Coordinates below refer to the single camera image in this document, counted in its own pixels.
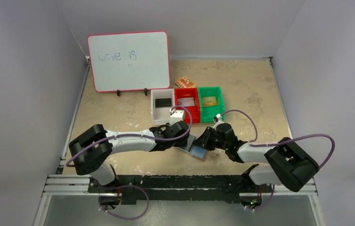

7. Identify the white plastic bin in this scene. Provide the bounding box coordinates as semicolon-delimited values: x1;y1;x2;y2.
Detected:
151;89;175;125

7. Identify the green plastic bin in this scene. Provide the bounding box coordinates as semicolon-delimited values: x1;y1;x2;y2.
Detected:
198;87;225;123

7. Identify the red plastic bin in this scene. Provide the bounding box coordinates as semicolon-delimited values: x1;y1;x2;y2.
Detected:
174;88;201;123

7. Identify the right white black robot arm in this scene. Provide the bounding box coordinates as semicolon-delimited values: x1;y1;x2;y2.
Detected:
194;123;320;192

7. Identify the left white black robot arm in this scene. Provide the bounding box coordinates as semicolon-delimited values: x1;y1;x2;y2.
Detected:
65;121;191;186

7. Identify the silver credit card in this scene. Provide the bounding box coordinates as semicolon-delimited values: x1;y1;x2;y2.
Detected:
177;97;195;107

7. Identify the gold credit card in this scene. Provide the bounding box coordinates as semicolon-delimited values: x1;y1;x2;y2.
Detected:
201;96;218;107

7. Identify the orange spiral notebook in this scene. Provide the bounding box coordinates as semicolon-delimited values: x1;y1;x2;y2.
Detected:
175;76;197;89

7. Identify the pink framed whiteboard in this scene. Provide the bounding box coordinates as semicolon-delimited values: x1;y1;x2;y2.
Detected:
87;31;171;92

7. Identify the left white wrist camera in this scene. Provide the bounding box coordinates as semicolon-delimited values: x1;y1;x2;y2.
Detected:
169;110;186;125

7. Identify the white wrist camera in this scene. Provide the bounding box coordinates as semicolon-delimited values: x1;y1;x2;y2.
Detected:
169;110;186;125
213;113;224;126

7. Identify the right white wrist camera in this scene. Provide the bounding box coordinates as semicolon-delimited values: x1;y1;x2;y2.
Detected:
213;113;224;126

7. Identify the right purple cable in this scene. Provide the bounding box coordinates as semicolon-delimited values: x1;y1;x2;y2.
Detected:
216;109;336;213

